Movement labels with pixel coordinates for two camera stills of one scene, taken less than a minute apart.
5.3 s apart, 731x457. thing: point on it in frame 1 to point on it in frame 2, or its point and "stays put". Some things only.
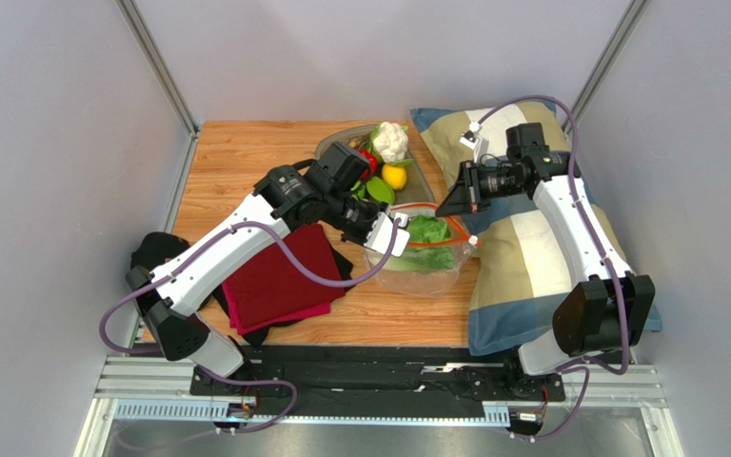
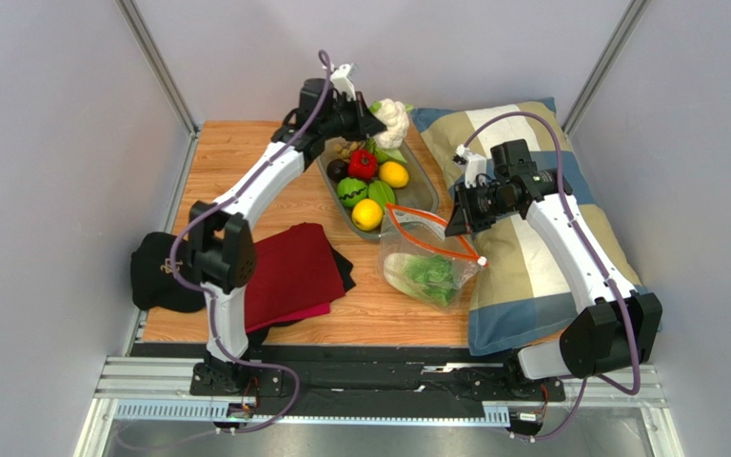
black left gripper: [374, 209] to [365, 124]
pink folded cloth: [318, 309] stays put
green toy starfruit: [381, 190] stays put
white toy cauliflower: [389, 143] to [394, 117]
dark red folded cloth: [274, 284] stays put
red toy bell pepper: [373, 164] stays put
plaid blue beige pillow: [520, 270] stays put
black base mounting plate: [380, 378] stays put
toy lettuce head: [426, 257] to [428, 276]
